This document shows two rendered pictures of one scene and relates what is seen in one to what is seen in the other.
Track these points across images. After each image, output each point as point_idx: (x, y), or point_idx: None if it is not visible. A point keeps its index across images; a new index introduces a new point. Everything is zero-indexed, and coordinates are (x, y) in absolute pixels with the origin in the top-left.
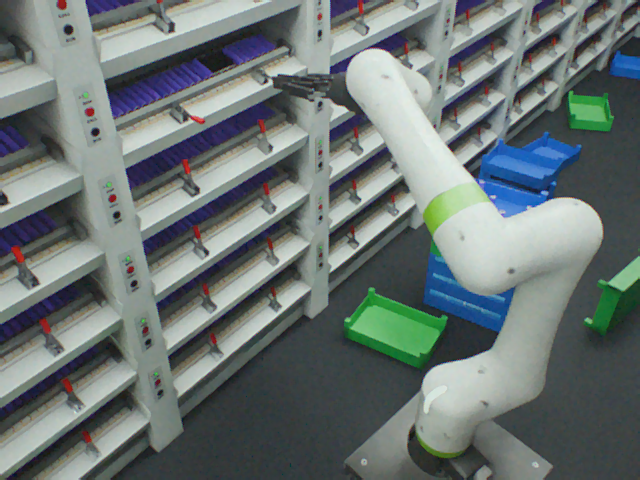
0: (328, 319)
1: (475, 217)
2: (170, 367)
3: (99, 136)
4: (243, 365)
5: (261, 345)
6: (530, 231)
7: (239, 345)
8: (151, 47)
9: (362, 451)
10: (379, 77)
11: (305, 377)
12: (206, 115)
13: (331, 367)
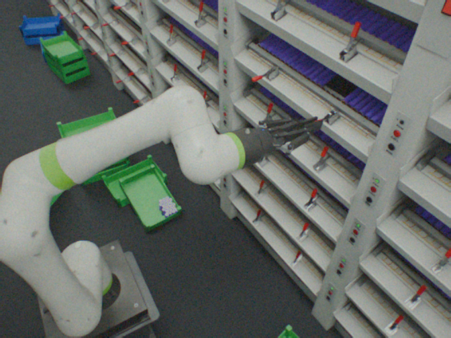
0: (309, 325)
1: (32, 153)
2: (246, 194)
3: (226, 35)
4: (272, 256)
5: (284, 267)
6: (9, 185)
7: (263, 236)
8: (259, 16)
9: (119, 249)
10: (157, 96)
11: (252, 292)
12: (278, 90)
13: (256, 312)
